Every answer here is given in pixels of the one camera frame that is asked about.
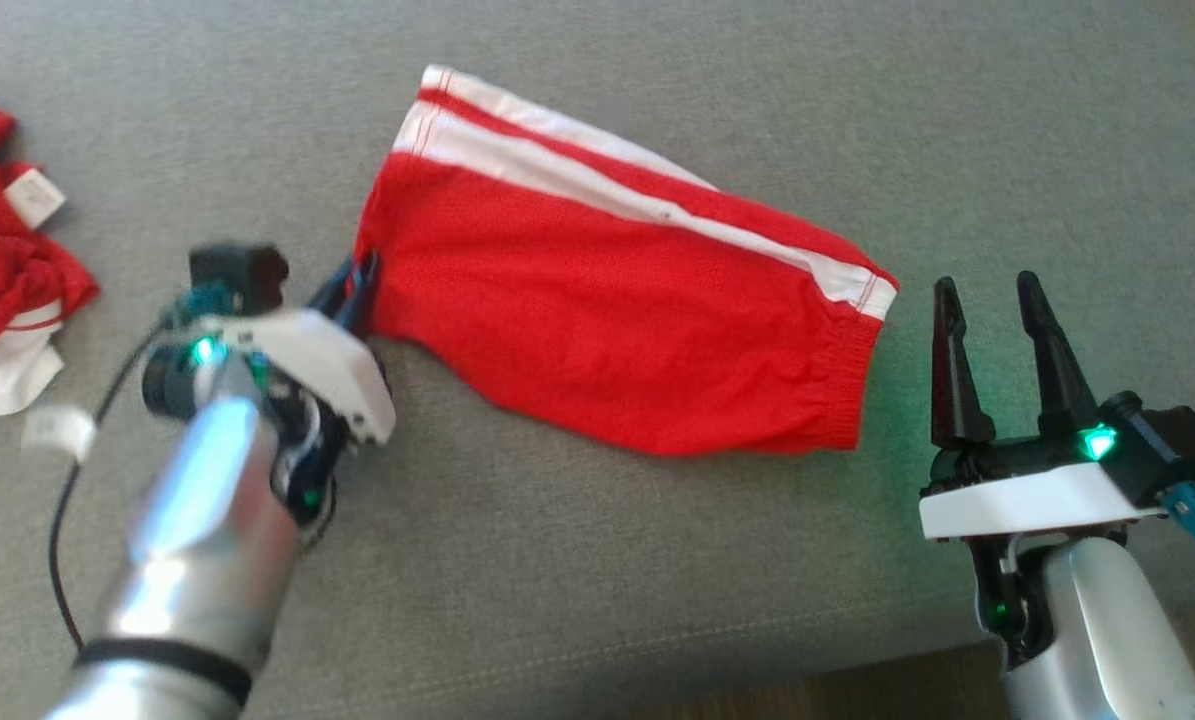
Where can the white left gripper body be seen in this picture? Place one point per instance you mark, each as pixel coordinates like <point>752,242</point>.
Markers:
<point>337,370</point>

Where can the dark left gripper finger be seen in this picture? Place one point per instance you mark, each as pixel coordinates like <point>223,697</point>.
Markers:
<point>337,290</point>
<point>365,295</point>

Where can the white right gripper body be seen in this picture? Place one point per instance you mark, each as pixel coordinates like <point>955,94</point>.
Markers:
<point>1027,495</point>

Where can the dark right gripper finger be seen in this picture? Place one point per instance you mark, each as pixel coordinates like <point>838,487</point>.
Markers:
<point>957,385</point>
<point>1060,380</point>

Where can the red shorts with white stripes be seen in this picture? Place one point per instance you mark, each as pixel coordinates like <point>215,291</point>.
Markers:
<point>607,320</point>

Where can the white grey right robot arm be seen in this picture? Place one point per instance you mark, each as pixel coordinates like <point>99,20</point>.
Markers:
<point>1097,640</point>

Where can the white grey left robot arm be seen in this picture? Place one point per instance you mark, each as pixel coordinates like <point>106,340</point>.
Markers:
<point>197,520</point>

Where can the large grey sofa seat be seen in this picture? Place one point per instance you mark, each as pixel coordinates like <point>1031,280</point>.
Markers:
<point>657,580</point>

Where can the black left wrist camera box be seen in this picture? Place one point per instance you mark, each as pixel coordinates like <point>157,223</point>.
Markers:
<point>237,275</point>

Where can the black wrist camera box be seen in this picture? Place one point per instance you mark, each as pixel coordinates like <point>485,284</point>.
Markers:
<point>237,275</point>
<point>1172,450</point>

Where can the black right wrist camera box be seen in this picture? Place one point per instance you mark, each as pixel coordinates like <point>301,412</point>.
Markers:
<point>1172,450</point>

